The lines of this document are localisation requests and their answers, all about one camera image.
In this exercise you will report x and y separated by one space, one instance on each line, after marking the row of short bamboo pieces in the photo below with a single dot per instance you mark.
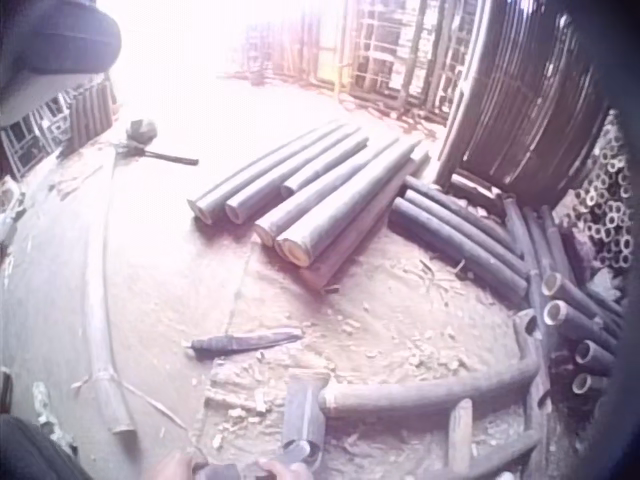
91 117

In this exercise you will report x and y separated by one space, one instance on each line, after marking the thin brown bamboo piece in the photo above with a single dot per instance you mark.
480 457

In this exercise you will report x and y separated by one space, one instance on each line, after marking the large brown bamboo pole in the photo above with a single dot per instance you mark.
360 245

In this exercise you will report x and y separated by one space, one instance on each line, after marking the person's right fingers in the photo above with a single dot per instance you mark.
280 467

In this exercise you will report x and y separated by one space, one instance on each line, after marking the dark blue padded seat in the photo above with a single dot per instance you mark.
55 35

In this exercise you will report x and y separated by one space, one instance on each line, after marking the grey split bamboo section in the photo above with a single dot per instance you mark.
302 410

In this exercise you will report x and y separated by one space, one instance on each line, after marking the short wooden stick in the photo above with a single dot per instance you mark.
460 435

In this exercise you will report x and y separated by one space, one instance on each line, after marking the short grey bamboo pole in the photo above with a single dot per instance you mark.
330 167

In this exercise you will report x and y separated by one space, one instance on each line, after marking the pile of dark bamboo poles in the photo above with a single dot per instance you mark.
450 235

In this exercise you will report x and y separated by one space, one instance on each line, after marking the person's legs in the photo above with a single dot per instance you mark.
30 452

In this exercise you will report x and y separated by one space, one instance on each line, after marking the small lattice frame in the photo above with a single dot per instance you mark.
32 140

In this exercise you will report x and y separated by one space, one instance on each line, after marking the curved brown bamboo pole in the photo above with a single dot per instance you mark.
425 395

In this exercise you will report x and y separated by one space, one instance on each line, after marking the long thin bamboo pole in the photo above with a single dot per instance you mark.
102 280

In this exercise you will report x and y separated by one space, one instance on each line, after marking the large grey bamboo pole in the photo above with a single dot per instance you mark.
260 197
250 175
320 197
345 215

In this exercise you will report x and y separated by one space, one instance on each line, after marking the scattered bamboo chips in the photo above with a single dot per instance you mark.
420 345

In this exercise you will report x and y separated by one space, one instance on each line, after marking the bamboo lattice frames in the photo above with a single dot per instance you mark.
395 55

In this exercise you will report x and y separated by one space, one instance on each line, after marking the person's right hand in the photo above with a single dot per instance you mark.
285 471

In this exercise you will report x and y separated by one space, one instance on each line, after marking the person's left fingers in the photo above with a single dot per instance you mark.
198 465

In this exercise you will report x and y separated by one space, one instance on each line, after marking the white scrap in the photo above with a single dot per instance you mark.
41 402

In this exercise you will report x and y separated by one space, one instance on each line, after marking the dark machete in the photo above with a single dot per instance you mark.
240 342

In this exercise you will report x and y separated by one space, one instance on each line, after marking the round grey object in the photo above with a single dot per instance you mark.
141 131

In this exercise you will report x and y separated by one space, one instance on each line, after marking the person's left hand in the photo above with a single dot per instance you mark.
172 467

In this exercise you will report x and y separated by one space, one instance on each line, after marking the bundle of bent bamboo strips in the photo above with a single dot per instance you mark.
525 100

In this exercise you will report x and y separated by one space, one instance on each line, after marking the stack of hollow bamboo tubes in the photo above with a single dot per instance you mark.
607 200

